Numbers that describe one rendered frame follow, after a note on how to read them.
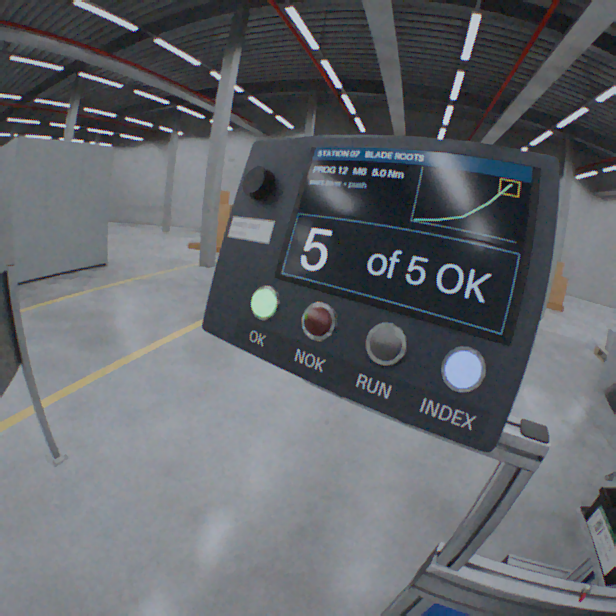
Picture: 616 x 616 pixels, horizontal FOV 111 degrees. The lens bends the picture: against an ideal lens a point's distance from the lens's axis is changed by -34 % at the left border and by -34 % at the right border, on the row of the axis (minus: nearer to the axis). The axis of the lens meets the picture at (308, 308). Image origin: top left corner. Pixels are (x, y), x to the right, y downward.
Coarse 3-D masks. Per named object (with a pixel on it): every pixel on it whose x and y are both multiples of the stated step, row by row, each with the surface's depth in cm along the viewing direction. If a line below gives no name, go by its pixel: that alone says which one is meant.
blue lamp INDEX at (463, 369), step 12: (456, 348) 17; (468, 348) 16; (444, 360) 17; (456, 360) 16; (468, 360) 16; (480, 360) 16; (444, 372) 17; (456, 372) 16; (468, 372) 16; (480, 372) 16; (456, 384) 16; (468, 384) 16
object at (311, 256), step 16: (304, 224) 23; (320, 224) 22; (336, 224) 22; (352, 224) 21; (304, 240) 23; (320, 240) 22; (336, 240) 21; (288, 256) 23; (304, 256) 23; (320, 256) 22; (336, 256) 21; (288, 272) 23; (304, 272) 23; (320, 272) 22; (336, 272) 21; (336, 288) 21
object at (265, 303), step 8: (264, 288) 24; (272, 288) 24; (256, 296) 24; (264, 296) 23; (272, 296) 24; (256, 304) 24; (264, 304) 23; (272, 304) 24; (256, 312) 24; (264, 312) 24; (272, 312) 24; (264, 320) 24
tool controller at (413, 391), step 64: (256, 192) 24; (320, 192) 22; (384, 192) 20; (448, 192) 18; (512, 192) 15; (256, 256) 25; (384, 256) 20; (448, 256) 17; (512, 256) 15; (256, 320) 25; (384, 320) 19; (448, 320) 17; (512, 320) 15; (320, 384) 21; (384, 384) 19; (512, 384) 15
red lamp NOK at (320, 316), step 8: (312, 304) 22; (320, 304) 22; (328, 304) 21; (304, 312) 22; (312, 312) 21; (320, 312) 21; (328, 312) 21; (304, 320) 22; (312, 320) 21; (320, 320) 21; (328, 320) 21; (336, 320) 21; (304, 328) 22; (312, 328) 21; (320, 328) 21; (328, 328) 21; (312, 336) 22; (320, 336) 21; (328, 336) 21
